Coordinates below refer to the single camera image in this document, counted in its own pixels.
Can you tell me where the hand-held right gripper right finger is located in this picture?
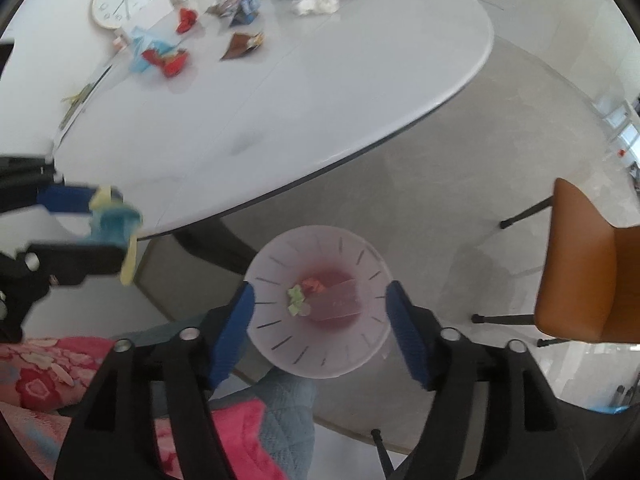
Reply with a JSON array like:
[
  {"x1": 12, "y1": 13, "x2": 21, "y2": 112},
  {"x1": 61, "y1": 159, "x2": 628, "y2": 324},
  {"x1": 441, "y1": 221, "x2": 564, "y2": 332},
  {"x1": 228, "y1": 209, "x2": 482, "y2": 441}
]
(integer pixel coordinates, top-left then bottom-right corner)
[{"x1": 385, "y1": 280, "x2": 588, "y2": 480}]

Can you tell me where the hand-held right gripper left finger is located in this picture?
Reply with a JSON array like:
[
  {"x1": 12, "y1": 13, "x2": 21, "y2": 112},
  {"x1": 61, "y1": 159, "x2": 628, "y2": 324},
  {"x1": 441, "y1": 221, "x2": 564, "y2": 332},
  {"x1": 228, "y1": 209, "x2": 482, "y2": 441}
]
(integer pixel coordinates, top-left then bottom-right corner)
[{"x1": 52, "y1": 282, "x2": 258, "y2": 480}]

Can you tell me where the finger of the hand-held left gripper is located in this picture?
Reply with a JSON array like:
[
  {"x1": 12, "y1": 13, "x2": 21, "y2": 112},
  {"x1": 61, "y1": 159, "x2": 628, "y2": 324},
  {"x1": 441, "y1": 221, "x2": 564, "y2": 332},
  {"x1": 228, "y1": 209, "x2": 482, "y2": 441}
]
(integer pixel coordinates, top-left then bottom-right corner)
[
  {"x1": 0, "y1": 155, "x2": 126, "y2": 216},
  {"x1": 0, "y1": 242, "x2": 126, "y2": 343}
]

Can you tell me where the yellow and blue wrapper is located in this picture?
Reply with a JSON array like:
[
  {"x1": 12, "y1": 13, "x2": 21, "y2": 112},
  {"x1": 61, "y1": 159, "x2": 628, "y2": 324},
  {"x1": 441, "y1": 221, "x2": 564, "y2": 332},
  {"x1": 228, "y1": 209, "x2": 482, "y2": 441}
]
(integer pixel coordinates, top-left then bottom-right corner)
[{"x1": 89, "y1": 185, "x2": 143, "y2": 286}]

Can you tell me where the translucent white trash bin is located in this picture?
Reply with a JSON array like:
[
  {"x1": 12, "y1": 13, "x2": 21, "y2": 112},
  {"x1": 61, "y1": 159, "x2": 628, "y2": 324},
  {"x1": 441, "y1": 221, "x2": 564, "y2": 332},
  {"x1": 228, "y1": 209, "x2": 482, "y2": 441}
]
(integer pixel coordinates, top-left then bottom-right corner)
[{"x1": 243, "y1": 225, "x2": 393, "y2": 380}]

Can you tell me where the green crumpled wrapper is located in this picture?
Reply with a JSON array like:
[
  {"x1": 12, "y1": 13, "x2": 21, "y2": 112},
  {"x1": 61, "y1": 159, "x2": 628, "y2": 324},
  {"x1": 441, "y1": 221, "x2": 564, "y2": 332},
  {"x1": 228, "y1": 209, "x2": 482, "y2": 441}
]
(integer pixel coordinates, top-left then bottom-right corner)
[{"x1": 286, "y1": 285, "x2": 312, "y2": 317}]

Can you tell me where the pink flat packet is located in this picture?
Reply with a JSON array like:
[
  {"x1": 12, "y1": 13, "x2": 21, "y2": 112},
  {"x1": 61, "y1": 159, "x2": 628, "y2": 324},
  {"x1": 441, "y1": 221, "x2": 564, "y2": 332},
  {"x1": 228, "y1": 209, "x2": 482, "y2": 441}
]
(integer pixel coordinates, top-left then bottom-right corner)
[{"x1": 307, "y1": 280, "x2": 363, "y2": 322}]

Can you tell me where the dark table base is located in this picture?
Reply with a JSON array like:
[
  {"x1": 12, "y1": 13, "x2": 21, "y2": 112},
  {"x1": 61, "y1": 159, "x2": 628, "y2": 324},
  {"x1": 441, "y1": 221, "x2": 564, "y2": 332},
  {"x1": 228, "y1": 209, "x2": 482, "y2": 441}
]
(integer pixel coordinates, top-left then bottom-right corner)
[{"x1": 177, "y1": 215, "x2": 258, "y2": 276}]

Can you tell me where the yellow paper strip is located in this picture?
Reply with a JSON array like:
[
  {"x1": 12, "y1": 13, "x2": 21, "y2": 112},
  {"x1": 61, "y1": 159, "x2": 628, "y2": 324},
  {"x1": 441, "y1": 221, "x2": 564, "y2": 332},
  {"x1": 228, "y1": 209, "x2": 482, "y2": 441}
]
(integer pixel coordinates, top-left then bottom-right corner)
[{"x1": 61, "y1": 82, "x2": 96, "y2": 107}]

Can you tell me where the black chair leg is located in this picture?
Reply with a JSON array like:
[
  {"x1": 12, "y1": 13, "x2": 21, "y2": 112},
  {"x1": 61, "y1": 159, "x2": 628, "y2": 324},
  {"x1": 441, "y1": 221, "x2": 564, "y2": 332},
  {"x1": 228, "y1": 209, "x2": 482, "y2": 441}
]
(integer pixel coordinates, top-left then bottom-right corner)
[{"x1": 371, "y1": 429, "x2": 401, "y2": 480}]

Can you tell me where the red printed wrapper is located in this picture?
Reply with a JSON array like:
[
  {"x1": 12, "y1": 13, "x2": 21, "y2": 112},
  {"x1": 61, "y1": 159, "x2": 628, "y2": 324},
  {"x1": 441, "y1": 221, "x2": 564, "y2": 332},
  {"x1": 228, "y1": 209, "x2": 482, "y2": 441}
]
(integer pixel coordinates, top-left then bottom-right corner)
[{"x1": 142, "y1": 47, "x2": 192, "y2": 78}]

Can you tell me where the light blue plastic bag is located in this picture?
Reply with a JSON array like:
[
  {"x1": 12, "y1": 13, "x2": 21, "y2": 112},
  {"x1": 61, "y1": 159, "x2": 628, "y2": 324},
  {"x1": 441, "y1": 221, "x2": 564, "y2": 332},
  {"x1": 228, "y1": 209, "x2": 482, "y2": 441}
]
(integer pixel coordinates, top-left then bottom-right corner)
[{"x1": 122, "y1": 27, "x2": 173, "y2": 73}]

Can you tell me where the orange leather chair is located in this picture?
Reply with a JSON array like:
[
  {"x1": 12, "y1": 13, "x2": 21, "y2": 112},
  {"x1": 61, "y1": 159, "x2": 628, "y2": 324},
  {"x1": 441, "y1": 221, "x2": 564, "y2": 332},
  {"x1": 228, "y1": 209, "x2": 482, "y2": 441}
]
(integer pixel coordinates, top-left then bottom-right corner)
[{"x1": 472, "y1": 177, "x2": 640, "y2": 348}]

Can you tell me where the brown wrapper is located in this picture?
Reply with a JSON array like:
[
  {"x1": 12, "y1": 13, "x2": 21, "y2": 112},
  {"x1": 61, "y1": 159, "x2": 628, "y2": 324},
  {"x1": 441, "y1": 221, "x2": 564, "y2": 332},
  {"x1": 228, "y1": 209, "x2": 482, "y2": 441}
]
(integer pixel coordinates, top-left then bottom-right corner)
[{"x1": 220, "y1": 31, "x2": 265, "y2": 62}]

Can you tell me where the folded blue silver wrapper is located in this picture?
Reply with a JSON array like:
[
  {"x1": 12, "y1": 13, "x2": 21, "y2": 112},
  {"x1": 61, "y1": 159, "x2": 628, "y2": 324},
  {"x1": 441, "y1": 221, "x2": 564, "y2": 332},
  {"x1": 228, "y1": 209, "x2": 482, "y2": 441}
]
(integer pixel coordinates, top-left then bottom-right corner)
[{"x1": 229, "y1": 0, "x2": 262, "y2": 27}]

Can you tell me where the white crumpled tissue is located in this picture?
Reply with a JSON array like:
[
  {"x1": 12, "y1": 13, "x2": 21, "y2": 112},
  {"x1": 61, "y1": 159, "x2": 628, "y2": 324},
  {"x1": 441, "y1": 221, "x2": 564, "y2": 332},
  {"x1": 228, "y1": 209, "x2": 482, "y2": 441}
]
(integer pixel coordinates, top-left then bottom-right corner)
[{"x1": 292, "y1": 0, "x2": 340, "y2": 16}]

